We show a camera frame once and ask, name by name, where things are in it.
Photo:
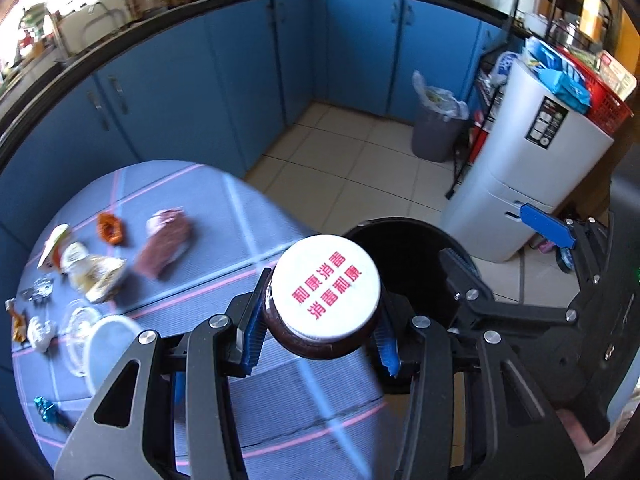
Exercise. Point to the white tall appliance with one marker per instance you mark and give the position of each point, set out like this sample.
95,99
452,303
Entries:
537,152

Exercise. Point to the black metal rack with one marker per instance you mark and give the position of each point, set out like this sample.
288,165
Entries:
573,24

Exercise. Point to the blue plaid tablecloth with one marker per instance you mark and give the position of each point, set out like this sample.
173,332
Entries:
296,419

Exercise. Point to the orange green white carton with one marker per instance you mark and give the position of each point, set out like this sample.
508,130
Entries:
53,248

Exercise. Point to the teal snack bag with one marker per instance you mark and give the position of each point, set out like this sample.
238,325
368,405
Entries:
51,414

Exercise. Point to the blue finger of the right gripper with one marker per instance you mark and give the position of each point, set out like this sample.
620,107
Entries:
558,232

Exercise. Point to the pink wrapper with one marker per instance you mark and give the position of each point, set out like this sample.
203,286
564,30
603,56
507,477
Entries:
169,232

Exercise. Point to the person's right hand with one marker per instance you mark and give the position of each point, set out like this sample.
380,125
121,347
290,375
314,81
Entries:
616,455

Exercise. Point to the red plastic basket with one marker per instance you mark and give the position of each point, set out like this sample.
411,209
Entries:
607,110

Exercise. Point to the grey bin with plastic bag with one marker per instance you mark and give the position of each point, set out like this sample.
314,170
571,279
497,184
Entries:
440,118

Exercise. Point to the black round trash bin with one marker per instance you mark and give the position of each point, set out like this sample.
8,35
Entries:
416,297

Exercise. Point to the blue wipes pack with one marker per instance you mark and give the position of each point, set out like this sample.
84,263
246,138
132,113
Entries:
557,73

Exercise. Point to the white tissue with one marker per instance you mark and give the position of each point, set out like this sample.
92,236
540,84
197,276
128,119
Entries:
40,333

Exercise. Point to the chrome faucet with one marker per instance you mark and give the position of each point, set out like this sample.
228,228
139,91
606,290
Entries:
38,31

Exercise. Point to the yellow pouch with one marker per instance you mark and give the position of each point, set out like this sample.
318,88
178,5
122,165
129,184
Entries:
18,322

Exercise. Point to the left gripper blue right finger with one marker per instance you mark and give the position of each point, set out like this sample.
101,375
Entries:
386,344

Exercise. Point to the white gold snack wrapper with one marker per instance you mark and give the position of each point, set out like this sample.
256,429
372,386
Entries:
96,277

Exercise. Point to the brown jar white lid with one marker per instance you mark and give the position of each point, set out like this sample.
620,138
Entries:
322,297

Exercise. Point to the clear round plastic lid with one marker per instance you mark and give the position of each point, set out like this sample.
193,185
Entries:
78,322

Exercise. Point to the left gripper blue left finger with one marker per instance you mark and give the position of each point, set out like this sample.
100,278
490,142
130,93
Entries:
251,327

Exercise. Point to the orange wrapper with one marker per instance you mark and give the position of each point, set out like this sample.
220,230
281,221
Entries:
110,228

